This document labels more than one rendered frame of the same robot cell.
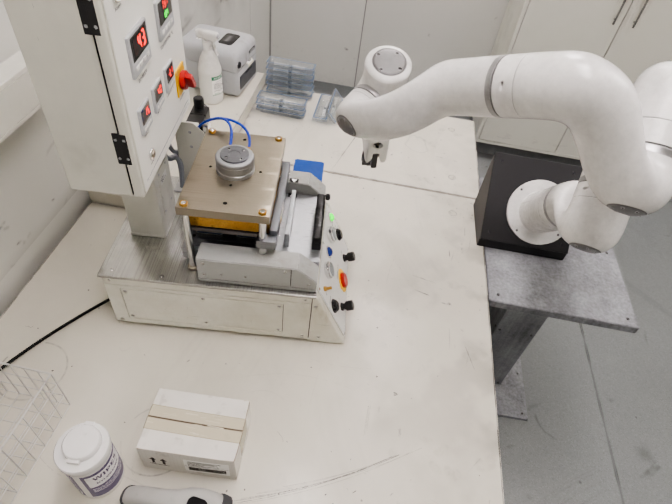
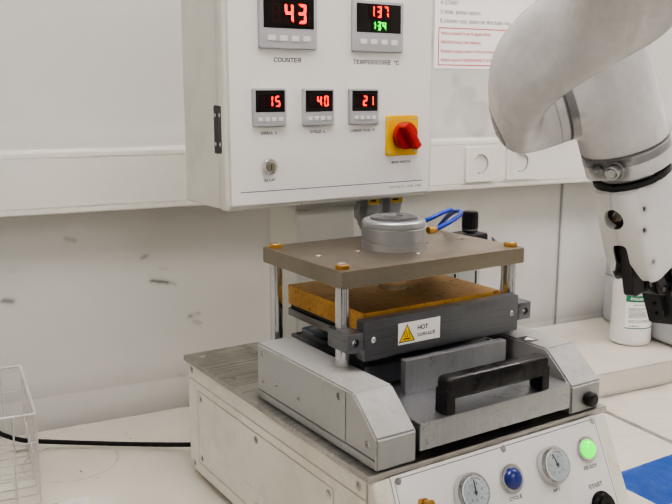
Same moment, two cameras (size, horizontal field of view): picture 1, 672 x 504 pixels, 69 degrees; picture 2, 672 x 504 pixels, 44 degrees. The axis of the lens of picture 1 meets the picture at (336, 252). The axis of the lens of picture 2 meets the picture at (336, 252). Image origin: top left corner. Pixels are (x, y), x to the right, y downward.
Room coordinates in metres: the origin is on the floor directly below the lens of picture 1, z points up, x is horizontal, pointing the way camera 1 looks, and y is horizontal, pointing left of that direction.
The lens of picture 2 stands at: (0.25, -0.62, 1.30)
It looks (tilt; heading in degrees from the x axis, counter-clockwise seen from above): 11 degrees down; 61
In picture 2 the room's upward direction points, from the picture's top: straight up
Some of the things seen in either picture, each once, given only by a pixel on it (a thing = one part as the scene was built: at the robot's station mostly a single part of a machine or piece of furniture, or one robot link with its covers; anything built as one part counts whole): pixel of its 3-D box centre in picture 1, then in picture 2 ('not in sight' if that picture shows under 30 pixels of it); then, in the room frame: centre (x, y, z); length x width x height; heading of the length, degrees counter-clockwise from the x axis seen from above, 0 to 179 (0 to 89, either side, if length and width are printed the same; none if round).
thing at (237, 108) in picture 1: (191, 127); (561, 360); (1.42, 0.56, 0.77); 0.84 x 0.30 x 0.04; 177
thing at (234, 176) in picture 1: (223, 171); (391, 261); (0.83, 0.27, 1.08); 0.31 x 0.24 x 0.13; 4
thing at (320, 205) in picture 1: (318, 220); (494, 381); (0.82, 0.05, 0.99); 0.15 x 0.02 x 0.04; 4
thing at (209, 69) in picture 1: (210, 66); (634, 282); (1.58, 0.53, 0.92); 0.09 x 0.08 x 0.25; 78
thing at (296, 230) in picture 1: (258, 220); (415, 364); (0.81, 0.19, 0.97); 0.30 x 0.22 x 0.08; 94
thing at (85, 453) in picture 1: (91, 460); not in sight; (0.29, 0.37, 0.82); 0.09 x 0.09 x 0.15
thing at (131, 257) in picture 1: (224, 230); (376, 380); (0.80, 0.27, 0.93); 0.46 x 0.35 x 0.01; 94
